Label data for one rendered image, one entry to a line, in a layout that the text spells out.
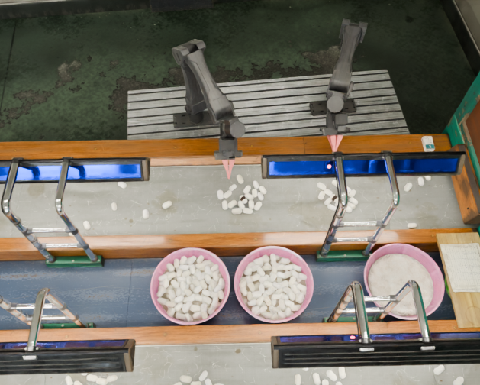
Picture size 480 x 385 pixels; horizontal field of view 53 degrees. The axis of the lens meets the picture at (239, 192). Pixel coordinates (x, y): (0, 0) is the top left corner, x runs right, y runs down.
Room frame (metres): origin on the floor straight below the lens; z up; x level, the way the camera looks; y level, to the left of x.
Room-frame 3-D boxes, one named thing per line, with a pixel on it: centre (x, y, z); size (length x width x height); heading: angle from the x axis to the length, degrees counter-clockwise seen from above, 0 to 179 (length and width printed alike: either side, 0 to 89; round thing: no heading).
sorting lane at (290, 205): (0.86, 0.06, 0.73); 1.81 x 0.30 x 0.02; 91
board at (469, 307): (0.54, -0.77, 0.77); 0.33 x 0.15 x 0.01; 1
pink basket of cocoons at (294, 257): (0.53, -0.11, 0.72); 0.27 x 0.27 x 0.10
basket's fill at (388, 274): (0.54, -0.55, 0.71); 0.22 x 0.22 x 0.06
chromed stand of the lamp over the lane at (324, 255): (0.73, -0.38, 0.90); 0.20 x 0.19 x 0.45; 91
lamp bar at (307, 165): (0.81, -0.38, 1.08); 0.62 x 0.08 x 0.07; 91
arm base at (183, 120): (1.29, 0.19, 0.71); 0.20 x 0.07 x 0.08; 96
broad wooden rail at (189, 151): (1.07, 0.06, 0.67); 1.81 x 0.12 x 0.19; 91
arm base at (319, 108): (1.36, -0.41, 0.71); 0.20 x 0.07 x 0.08; 96
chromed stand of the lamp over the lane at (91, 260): (0.71, 0.59, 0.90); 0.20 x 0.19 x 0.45; 91
